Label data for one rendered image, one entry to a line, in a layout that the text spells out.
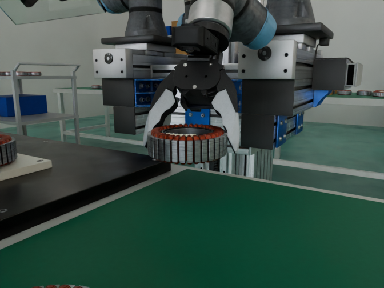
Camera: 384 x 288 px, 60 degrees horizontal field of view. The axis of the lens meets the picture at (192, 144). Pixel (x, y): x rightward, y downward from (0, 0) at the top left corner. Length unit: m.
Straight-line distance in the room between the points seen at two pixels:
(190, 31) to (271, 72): 0.42
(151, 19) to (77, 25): 6.52
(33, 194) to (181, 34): 0.27
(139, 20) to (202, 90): 0.73
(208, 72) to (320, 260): 0.30
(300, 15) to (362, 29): 5.94
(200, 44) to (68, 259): 0.29
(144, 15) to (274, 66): 0.54
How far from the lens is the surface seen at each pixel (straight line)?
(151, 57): 1.15
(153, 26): 1.19
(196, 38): 0.44
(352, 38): 6.92
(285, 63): 0.82
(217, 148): 0.43
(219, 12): 0.56
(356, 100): 2.70
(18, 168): 0.53
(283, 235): 0.37
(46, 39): 7.19
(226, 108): 0.47
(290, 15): 0.97
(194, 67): 0.51
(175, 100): 0.50
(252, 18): 0.65
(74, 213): 0.43
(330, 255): 0.35
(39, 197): 0.44
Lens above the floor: 0.91
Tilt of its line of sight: 12 degrees down
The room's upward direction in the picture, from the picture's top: straight up
